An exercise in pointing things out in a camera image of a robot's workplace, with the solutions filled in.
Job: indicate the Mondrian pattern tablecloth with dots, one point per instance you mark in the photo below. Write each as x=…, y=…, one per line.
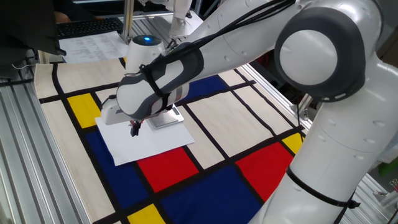
x=217, y=124

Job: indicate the person in dark clothing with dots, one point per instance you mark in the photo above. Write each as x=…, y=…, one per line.
x=81, y=11

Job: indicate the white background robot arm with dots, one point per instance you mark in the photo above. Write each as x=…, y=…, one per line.
x=180, y=28

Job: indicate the metal binder clip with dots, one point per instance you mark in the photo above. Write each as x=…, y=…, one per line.
x=394, y=184

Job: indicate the black computer keyboard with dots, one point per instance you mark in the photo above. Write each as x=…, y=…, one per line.
x=90, y=27

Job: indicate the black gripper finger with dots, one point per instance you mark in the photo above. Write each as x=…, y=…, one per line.
x=138, y=127
x=133, y=129

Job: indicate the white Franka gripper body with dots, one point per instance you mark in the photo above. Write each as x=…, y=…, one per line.
x=109, y=115

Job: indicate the black computer monitor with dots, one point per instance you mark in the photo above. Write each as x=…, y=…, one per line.
x=25, y=25

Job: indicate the aluminium frame post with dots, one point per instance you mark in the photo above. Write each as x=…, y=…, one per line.
x=128, y=18
x=306, y=107

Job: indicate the printed paper document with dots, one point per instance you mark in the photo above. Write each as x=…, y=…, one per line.
x=93, y=46

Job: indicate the white paper sheet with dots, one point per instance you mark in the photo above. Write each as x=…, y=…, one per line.
x=149, y=146

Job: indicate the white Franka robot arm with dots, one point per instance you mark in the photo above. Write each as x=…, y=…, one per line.
x=326, y=155

